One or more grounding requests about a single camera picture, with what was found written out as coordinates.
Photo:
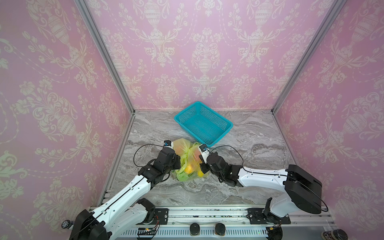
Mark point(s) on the black knob right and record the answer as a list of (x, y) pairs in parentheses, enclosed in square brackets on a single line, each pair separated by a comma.
[(220, 229)]

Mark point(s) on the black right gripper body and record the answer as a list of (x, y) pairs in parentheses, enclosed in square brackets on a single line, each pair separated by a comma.
[(205, 164)]

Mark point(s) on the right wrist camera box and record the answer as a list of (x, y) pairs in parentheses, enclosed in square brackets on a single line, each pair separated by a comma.
[(204, 150)]

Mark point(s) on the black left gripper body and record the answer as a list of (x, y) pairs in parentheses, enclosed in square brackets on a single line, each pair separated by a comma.
[(175, 164)]

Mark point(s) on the teal plastic mesh basket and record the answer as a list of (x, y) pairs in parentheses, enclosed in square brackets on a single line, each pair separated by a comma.
[(203, 123)]

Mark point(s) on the black knob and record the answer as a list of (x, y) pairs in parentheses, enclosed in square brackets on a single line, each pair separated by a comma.
[(195, 229), (220, 229)]

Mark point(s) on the black knob left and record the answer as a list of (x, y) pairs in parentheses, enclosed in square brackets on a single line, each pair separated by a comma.
[(195, 229)]

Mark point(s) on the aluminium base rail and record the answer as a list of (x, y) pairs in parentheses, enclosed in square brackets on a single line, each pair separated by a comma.
[(242, 223)]

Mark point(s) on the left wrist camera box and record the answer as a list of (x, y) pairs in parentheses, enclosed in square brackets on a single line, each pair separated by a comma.
[(168, 144)]

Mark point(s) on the dark bottle at right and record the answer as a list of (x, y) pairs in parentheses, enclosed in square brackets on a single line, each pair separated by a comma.
[(337, 234)]

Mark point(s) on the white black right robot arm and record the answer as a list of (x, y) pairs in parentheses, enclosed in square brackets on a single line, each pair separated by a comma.
[(301, 191)]

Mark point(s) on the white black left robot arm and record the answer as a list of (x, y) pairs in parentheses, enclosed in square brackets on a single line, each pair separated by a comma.
[(128, 207)]

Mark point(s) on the aluminium corner post right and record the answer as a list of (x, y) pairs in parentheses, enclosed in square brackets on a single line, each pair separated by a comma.
[(321, 32)]

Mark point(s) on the aluminium corner post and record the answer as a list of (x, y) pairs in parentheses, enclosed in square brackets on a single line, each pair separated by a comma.
[(101, 46), (321, 32)]

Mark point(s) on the yellow translucent plastic bag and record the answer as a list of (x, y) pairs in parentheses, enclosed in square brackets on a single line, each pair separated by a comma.
[(190, 161)]

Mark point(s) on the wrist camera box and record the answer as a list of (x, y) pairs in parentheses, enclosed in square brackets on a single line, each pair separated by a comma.
[(168, 144), (204, 150)]

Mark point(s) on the aluminium corner post left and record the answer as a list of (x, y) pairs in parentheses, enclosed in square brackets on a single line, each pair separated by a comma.
[(101, 46)]

